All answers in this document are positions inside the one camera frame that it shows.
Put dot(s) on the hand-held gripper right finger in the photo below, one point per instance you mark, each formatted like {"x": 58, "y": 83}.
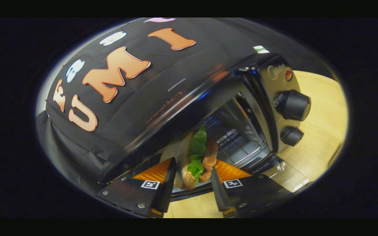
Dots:
{"x": 218, "y": 193}

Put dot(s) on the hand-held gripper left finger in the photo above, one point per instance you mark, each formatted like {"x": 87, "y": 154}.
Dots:
{"x": 166, "y": 190}

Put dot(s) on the lettuce sandwich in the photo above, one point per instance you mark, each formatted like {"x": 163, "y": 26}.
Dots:
{"x": 197, "y": 147}

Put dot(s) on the black toaster oven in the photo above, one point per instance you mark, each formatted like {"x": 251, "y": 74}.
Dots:
{"x": 274, "y": 88}

